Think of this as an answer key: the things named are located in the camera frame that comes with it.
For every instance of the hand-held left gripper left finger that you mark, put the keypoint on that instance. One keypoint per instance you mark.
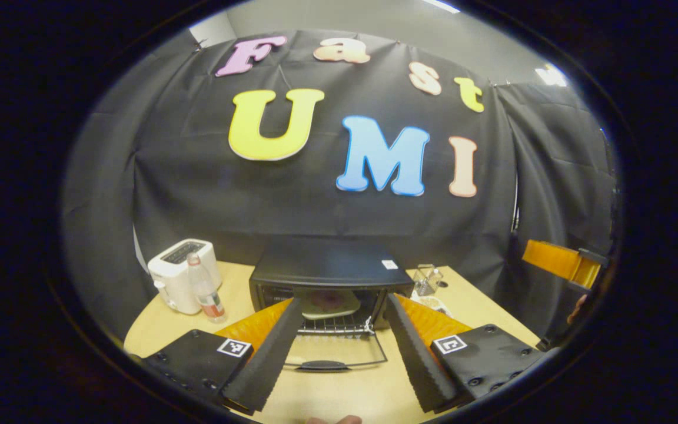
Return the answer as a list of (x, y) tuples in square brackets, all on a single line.
[(268, 359)]

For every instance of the pink meat slice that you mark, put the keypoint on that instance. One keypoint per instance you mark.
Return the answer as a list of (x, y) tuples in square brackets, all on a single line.
[(328, 300)]

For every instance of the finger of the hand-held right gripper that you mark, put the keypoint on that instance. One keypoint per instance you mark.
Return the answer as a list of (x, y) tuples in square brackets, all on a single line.
[(551, 259)]

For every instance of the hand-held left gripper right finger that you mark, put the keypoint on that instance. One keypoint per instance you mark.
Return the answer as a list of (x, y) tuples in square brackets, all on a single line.
[(415, 359)]

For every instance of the ceiling light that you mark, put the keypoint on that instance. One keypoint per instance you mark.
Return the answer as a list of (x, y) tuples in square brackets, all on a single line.
[(551, 75)]

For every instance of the clear plastic bottle red label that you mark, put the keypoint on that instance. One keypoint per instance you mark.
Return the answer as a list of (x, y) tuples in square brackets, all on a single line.
[(206, 294)]

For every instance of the white divided dish of beans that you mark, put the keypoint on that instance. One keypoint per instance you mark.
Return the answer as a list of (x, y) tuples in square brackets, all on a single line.
[(436, 305)]

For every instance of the white toaster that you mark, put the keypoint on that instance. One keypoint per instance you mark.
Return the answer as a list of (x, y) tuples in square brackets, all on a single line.
[(174, 277)]

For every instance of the black electric oven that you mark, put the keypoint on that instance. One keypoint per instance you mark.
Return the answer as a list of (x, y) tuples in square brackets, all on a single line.
[(327, 265)]

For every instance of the pale green food plate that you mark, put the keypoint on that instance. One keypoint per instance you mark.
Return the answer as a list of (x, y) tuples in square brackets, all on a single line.
[(345, 306)]

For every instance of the black backdrop cloth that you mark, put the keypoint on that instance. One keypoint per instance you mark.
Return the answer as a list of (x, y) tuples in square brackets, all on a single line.
[(315, 212)]

